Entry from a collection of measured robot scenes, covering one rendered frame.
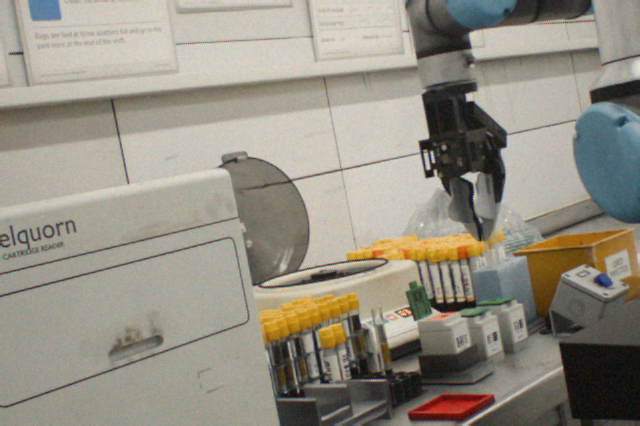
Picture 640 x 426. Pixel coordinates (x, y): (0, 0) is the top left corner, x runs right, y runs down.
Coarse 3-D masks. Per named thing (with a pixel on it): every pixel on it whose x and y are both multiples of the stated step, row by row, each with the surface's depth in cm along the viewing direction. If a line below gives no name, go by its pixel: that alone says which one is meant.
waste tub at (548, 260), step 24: (552, 240) 165; (576, 240) 164; (600, 240) 161; (624, 240) 155; (528, 264) 156; (552, 264) 153; (576, 264) 150; (600, 264) 150; (624, 264) 155; (552, 288) 154
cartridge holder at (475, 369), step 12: (468, 348) 126; (420, 360) 127; (432, 360) 126; (444, 360) 125; (456, 360) 124; (468, 360) 126; (492, 360) 127; (420, 372) 128; (432, 372) 126; (444, 372) 125; (456, 372) 124; (468, 372) 123; (480, 372) 124
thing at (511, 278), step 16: (480, 272) 143; (496, 272) 142; (512, 272) 145; (528, 272) 150; (480, 288) 143; (496, 288) 142; (512, 288) 145; (528, 288) 149; (528, 304) 148; (528, 320) 148; (544, 320) 148
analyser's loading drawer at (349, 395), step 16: (304, 384) 106; (320, 384) 105; (336, 384) 103; (352, 384) 109; (368, 384) 107; (384, 384) 106; (288, 400) 101; (304, 400) 100; (320, 400) 105; (336, 400) 103; (352, 400) 109; (368, 400) 108; (384, 400) 106; (288, 416) 101; (304, 416) 100; (320, 416) 99; (336, 416) 101; (352, 416) 102; (368, 416) 104; (384, 416) 107
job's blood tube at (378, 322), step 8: (376, 312) 125; (376, 320) 125; (376, 328) 125; (384, 328) 125; (376, 336) 125; (384, 336) 125; (384, 344) 125; (384, 352) 125; (384, 360) 125; (384, 368) 125; (392, 368) 125
